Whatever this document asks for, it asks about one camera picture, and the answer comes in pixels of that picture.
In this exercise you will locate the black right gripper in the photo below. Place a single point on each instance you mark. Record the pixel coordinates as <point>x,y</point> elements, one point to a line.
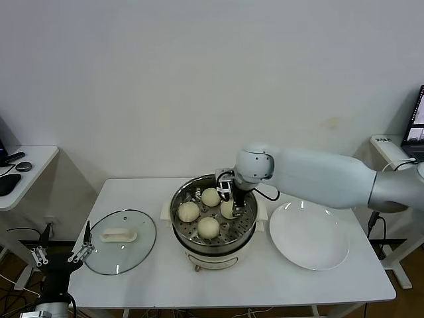
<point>240,195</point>

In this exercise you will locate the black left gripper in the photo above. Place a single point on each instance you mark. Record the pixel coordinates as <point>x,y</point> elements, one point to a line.
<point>56,273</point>

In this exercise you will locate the white steamed baozi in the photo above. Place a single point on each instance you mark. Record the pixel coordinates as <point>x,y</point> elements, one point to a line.
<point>208,228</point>
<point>189,212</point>
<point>227,210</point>
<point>210,197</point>

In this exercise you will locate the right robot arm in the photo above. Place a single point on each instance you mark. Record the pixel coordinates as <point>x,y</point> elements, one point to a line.
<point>314,175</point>

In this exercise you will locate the stainless steel steamer basket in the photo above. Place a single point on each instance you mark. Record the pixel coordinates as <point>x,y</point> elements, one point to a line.
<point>250,218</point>

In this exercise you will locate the white electric pot base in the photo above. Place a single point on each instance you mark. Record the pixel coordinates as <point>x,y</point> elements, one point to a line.
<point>215,260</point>

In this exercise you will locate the white round plate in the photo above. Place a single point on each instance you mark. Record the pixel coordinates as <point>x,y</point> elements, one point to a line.
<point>308,235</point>

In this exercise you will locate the round black disc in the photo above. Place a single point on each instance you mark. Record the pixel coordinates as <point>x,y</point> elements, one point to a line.
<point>24,166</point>

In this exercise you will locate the white side desk with monitor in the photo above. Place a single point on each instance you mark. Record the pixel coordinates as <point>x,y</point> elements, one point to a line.
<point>36,159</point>

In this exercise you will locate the black bar-shaped device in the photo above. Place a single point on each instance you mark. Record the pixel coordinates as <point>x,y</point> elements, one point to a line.
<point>15,157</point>

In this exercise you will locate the dark computer monitor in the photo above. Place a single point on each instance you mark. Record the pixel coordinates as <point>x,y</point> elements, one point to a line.
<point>6,136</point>

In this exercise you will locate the white side desk with laptop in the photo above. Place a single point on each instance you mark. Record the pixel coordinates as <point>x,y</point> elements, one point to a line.
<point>386,150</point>

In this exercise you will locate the open black laptop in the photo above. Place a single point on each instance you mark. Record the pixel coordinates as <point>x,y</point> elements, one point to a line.
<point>414,132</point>

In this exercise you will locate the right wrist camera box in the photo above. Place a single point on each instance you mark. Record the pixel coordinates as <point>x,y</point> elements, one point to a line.
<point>223,177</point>

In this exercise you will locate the white wall socket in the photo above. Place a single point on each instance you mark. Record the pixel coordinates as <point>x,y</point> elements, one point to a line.
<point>50,220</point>

